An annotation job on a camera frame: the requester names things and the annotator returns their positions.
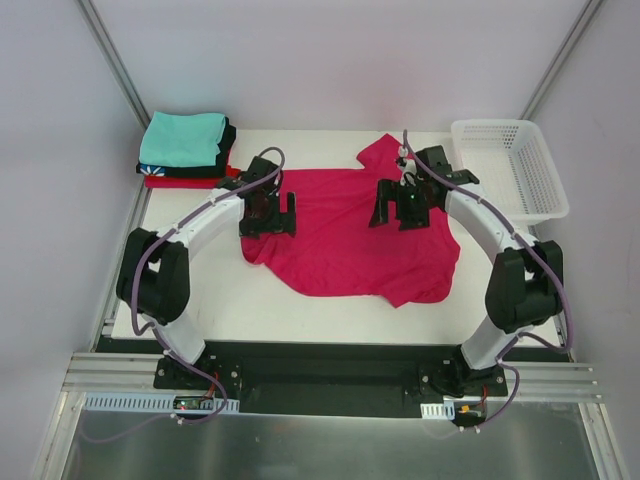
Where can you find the white plastic laundry basket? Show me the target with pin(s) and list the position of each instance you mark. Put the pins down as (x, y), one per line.
(514, 165)

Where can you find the right aluminium corner post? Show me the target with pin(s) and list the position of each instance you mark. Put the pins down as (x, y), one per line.
(572, 39)

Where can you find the aluminium corner post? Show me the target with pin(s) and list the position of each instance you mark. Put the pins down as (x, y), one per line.
(572, 39)
(116, 65)

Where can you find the aluminium frame rail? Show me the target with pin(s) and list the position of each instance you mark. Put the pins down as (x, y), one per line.
(122, 372)

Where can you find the left aluminium corner post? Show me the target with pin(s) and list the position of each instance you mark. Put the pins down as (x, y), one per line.
(116, 65)

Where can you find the white cable duct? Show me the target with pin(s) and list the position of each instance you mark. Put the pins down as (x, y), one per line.
(444, 410)
(159, 403)

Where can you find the black folded t shirt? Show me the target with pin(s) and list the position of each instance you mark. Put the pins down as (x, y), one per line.
(226, 144)

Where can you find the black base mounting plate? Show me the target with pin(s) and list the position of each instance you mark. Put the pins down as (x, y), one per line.
(353, 380)

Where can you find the pink t shirt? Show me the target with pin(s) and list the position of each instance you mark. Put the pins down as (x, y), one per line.
(336, 253)

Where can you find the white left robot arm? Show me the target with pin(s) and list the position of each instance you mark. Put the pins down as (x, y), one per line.
(154, 275)

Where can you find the teal folded t shirt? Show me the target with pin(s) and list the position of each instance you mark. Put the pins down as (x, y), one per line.
(182, 141)

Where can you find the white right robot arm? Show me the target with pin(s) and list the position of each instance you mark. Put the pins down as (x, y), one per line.
(525, 288)

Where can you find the right white cable duct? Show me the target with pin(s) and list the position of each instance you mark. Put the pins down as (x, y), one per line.
(444, 410)

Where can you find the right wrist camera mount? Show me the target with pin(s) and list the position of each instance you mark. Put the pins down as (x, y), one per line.
(405, 161)

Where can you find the left white cable duct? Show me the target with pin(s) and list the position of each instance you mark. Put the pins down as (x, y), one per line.
(159, 403)

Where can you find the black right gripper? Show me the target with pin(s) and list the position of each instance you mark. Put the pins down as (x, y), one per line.
(403, 215)

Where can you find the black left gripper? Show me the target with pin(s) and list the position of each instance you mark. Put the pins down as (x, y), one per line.
(276, 223)

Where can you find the red folded t shirt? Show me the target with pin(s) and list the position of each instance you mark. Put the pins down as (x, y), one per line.
(185, 178)

